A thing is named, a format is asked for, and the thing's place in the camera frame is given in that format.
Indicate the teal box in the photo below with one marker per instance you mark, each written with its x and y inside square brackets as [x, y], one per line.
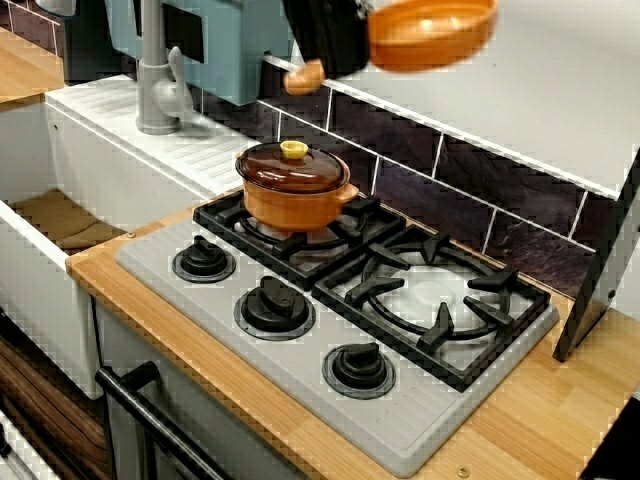
[225, 60]

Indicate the brown transparent lid yellow knob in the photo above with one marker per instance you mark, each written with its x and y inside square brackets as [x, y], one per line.
[280, 172]

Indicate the grey stove top plate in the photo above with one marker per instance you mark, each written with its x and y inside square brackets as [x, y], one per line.
[425, 435]

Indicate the black stove knob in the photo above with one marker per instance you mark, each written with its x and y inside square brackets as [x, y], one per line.
[202, 260]
[357, 370]
[275, 305]

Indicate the toy oven front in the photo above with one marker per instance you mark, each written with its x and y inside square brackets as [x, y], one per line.
[225, 425]

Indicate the white sink basin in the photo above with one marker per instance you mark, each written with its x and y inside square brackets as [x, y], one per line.
[125, 165]

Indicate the black burner grate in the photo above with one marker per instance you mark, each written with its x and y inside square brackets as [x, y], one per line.
[292, 245]
[505, 350]

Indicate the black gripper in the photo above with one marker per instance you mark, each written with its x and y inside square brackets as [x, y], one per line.
[325, 17]

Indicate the grey faucet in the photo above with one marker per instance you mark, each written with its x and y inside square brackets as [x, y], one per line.
[155, 100]

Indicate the orange frying pan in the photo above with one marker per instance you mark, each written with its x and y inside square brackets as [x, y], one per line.
[430, 50]

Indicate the orange plastic pot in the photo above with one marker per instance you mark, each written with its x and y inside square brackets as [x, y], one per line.
[295, 210]

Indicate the wooden kitchen countertop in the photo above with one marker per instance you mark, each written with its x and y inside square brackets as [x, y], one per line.
[200, 350]

